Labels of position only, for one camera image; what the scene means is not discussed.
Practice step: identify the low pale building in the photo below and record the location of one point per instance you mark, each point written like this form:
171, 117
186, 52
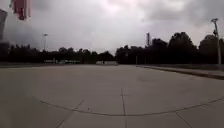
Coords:
106, 62

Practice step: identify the grey stone slab plaza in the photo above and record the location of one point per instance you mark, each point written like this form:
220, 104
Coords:
110, 83

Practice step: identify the lattice mast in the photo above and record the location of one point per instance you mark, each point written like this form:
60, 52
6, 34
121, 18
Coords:
147, 39

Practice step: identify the row of dark trees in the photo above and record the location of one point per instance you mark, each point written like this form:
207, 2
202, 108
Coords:
160, 53

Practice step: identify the row of pale vehicles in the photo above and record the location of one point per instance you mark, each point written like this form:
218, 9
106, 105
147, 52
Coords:
61, 61

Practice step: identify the tall street lamp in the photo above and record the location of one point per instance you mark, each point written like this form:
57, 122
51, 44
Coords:
44, 41

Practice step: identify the dark raised kerb strip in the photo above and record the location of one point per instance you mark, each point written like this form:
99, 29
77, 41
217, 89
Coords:
193, 71

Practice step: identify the red flag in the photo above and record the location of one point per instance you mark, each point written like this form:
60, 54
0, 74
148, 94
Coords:
22, 8

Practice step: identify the pale pole with lamp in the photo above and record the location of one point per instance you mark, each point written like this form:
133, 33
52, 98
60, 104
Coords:
218, 46

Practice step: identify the tall building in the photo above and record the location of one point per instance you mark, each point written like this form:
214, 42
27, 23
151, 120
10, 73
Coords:
2, 25

